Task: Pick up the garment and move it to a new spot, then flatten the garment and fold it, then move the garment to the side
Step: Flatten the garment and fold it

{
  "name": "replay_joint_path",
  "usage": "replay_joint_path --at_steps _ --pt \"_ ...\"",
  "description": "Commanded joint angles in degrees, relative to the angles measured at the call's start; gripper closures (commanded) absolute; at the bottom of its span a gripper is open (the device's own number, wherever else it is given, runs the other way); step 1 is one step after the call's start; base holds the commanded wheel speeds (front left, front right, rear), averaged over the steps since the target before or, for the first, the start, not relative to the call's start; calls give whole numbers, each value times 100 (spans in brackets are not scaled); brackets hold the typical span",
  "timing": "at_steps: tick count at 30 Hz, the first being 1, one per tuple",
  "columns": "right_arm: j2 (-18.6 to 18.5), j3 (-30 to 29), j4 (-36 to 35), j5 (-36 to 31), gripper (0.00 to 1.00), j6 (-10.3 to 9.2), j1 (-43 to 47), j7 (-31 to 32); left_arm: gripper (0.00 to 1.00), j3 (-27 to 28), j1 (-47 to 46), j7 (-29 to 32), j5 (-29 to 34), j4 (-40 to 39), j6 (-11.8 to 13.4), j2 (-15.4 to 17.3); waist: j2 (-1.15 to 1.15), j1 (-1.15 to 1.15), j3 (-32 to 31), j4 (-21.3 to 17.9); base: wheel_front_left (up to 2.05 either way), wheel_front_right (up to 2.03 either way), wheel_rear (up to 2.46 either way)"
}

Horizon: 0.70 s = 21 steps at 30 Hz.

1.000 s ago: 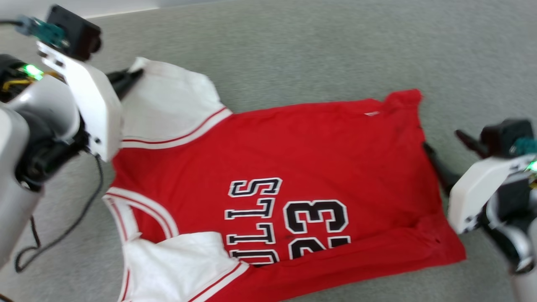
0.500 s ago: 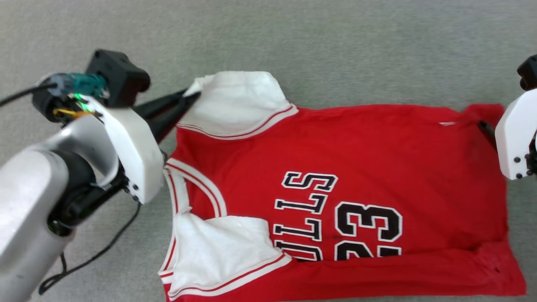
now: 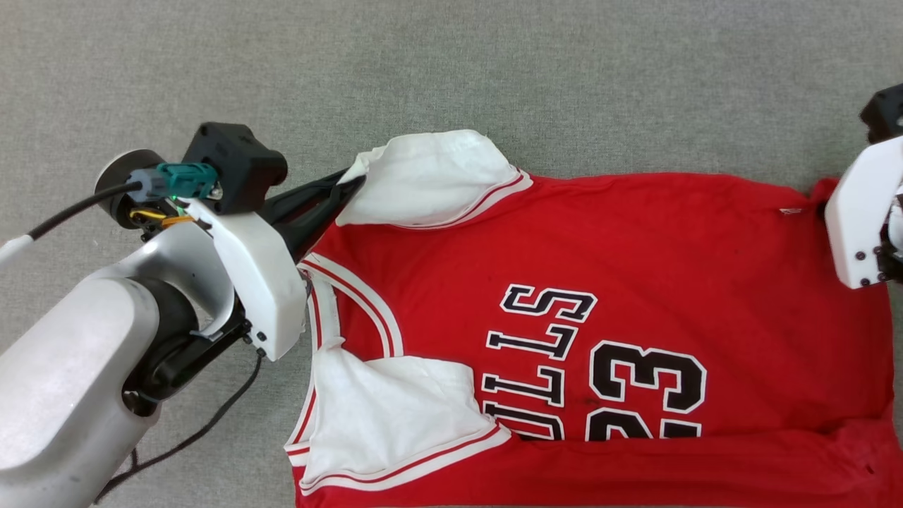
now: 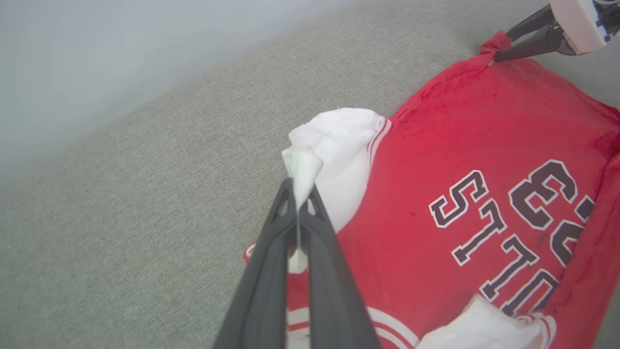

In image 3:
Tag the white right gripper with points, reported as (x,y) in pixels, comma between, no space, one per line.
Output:
(857,219)

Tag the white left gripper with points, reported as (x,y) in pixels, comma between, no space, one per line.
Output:
(261,282)

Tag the red basketball jersey white sleeves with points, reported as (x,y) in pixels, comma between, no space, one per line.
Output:
(670,247)

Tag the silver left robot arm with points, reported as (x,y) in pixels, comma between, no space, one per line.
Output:
(63,395)

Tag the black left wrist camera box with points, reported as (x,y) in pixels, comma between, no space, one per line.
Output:
(236,162)

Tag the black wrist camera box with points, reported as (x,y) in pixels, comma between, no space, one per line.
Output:
(887,113)
(236,162)

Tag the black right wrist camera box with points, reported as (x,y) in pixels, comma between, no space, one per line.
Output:
(887,113)

